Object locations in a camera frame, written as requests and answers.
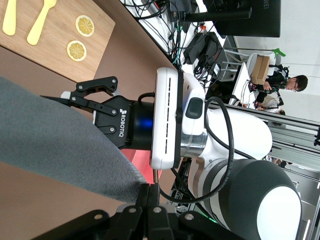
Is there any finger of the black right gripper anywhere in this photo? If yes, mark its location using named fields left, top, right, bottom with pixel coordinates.
left=92, top=111, right=117, bottom=135
left=41, top=76, right=119, bottom=116

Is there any aluminium frame structure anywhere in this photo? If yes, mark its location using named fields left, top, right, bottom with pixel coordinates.
left=207, top=101, right=320, bottom=166

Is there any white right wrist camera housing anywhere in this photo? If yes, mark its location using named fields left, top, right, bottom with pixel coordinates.
left=149, top=66, right=185, bottom=171

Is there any white desk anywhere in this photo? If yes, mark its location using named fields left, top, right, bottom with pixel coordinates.
left=229, top=62, right=253, bottom=106

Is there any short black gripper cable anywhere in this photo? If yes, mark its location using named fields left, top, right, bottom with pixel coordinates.
left=137, top=91, right=156, bottom=103

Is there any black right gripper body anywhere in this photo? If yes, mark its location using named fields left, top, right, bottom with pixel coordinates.
left=94, top=96, right=155, bottom=151

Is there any black monitor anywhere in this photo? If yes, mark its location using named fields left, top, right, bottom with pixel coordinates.
left=202, top=0, right=282, bottom=38

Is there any lemon slice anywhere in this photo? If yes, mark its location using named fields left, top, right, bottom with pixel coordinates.
left=75, top=14, right=95, bottom=38
left=66, top=40, right=88, bottom=62

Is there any yellow plastic fork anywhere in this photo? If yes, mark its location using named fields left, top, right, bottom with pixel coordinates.
left=26, top=0, right=58, bottom=46

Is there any wooden cutting board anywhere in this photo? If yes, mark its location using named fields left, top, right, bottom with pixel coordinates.
left=0, top=0, right=116, bottom=83

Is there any black monitor stand pole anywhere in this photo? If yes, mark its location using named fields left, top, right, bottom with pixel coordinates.
left=183, top=6, right=253, bottom=24

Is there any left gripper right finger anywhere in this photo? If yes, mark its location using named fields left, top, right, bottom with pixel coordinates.
left=147, top=183, right=251, bottom=240

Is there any white chair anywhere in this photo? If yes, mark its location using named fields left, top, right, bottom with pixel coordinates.
left=221, top=47, right=276, bottom=81

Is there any black power adapter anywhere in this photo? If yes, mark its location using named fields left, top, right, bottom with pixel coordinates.
left=183, top=32, right=221, bottom=66

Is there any grey cloth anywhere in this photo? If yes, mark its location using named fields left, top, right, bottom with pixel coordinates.
left=0, top=76, right=147, bottom=203

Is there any seated person black jacket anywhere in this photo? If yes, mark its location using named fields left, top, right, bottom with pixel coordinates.
left=249, top=64, right=309, bottom=111

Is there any cardboard box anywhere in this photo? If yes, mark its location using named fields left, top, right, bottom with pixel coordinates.
left=258, top=56, right=271, bottom=86
left=250, top=56, right=264, bottom=85

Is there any teal cable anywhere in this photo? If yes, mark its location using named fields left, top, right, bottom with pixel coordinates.
left=172, top=14, right=182, bottom=63

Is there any yellow plastic knife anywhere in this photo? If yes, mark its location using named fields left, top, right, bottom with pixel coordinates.
left=1, top=0, right=18, bottom=36

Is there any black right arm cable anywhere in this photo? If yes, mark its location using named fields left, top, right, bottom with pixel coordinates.
left=159, top=96, right=236, bottom=205

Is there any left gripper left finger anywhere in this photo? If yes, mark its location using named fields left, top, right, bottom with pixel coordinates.
left=32, top=183, right=150, bottom=240

